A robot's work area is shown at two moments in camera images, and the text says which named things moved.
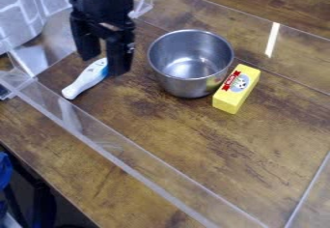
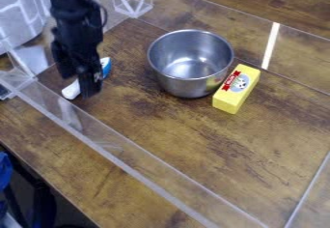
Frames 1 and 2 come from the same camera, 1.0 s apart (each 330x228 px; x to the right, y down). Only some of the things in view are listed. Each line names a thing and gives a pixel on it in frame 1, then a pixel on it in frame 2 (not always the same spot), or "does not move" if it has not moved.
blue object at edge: (6, 179) does not move
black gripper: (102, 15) to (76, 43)
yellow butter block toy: (237, 89) does not move
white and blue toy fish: (91, 74) does not move
